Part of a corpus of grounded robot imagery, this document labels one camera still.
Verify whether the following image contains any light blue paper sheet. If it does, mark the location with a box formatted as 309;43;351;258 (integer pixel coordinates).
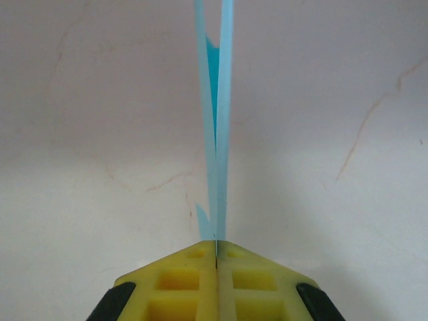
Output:
194;0;234;242

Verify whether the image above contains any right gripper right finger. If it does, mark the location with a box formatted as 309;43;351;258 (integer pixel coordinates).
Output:
216;240;347;321

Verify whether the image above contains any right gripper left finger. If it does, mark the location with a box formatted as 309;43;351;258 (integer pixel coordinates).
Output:
87;240;218;321

